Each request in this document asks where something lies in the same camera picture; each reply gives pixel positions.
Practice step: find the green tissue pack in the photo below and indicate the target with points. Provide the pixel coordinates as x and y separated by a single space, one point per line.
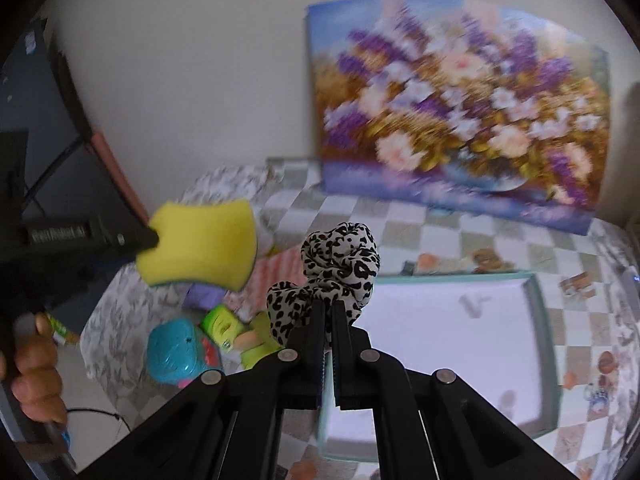
222 326

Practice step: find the green microfibre cloth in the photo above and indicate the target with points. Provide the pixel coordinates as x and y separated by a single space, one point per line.
261 324

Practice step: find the checkered patterned tablecloth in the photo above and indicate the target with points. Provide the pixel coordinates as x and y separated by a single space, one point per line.
589 284

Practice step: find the leopard print scrunchie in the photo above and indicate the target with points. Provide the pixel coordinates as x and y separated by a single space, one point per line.
340 267

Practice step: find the person's left hand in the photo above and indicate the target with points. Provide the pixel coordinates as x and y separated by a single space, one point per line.
37 386

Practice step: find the teal plastic toy box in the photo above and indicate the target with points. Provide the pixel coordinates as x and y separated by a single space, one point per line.
178 351

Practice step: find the yellow sponge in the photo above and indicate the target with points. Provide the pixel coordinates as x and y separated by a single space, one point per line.
213 244

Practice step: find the purple wipe packet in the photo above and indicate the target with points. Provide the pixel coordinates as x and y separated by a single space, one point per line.
204 297

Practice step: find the flower painting canvas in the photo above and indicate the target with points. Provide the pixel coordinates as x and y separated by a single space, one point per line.
463 105

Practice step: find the teal edged white tray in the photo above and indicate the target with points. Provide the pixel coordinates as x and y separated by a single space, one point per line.
490 329

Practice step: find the dark cabinet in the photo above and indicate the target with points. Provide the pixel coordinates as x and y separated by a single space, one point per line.
67 162

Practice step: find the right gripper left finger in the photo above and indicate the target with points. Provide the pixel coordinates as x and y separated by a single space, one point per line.
225 427

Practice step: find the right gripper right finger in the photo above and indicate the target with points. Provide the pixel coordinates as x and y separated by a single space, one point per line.
430 426

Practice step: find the pink white striped cloth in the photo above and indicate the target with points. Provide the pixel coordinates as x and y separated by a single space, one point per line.
286 266

